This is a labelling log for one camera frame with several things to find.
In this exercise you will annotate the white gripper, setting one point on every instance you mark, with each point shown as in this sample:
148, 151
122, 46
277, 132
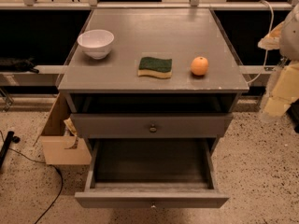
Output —
290, 39

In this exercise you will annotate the grey drawer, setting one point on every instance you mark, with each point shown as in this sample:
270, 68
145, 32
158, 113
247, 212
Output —
151, 125
151, 173

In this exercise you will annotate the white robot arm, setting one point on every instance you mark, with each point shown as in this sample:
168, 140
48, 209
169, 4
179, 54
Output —
282, 89

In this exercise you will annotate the grey wooden drawer cabinet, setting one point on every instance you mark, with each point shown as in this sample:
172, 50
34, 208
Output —
113, 86

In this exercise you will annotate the orange fruit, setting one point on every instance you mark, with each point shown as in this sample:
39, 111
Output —
199, 66

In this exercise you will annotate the green and yellow sponge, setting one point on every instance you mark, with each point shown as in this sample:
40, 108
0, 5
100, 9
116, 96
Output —
155, 67

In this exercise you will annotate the white ceramic bowl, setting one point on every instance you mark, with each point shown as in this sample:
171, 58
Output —
97, 44

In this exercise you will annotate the brown cardboard box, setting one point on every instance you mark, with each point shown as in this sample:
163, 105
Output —
60, 146

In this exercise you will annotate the black object on shelf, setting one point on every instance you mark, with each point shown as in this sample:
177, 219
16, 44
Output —
17, 65

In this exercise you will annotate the black stand foot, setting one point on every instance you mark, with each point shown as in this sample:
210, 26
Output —
10, 138

